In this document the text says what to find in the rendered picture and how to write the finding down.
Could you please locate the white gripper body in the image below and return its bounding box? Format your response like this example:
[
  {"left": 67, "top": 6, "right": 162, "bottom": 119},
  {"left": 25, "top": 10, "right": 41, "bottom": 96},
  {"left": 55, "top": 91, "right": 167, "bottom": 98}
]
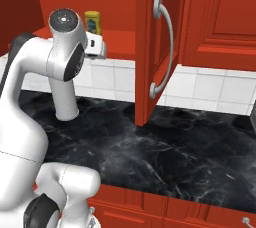
[{"left": 85, "top": 41, "right": 108, "bottom": 61}]

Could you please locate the dark red open cabinet door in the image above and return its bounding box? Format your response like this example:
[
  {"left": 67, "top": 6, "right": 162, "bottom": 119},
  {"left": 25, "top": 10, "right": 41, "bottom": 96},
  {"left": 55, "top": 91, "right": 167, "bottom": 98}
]
[{"left": 0, "top": 0, "right": 46, "bottom": 57}]

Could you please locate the red closed cabinet door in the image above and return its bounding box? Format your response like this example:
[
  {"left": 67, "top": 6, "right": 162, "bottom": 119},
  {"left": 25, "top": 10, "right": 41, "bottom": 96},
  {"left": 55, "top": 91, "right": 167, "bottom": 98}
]
[{"left": 177, "top": 0, "right": 256, "bottom": 73}]

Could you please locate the red drawer front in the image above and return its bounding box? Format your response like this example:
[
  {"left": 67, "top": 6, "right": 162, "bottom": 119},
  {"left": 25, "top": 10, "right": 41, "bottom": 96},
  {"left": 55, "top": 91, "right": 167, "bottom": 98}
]
[
  {"left": 163, "top": 195, "right": 256, "bottom": 228},
  {"left": 87, "top": 183, "right": 168, "bottom": 228}
]

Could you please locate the red wall cabinet body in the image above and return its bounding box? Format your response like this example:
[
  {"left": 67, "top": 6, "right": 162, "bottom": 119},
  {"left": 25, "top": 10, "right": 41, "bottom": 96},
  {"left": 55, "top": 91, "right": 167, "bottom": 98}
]
[{"left": 0, "top": 0, "right": 138, "bottom": 62}]

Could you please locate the grey curved door handle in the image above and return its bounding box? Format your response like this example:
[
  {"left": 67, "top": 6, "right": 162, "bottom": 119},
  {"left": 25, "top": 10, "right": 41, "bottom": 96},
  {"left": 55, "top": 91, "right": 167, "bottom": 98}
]
[{"left": 148, "top": 0, "right": 175, "bottom": 100}]

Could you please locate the grey drawer handle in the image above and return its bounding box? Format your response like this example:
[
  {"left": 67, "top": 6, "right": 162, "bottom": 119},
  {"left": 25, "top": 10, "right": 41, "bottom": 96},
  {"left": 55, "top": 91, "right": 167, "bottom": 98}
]
[
  {"left": 241, "top": 216, "right": 256, "bottom": 228},
  {"left": 87, "top": 206, "right": 98, "bottom": 217}
]

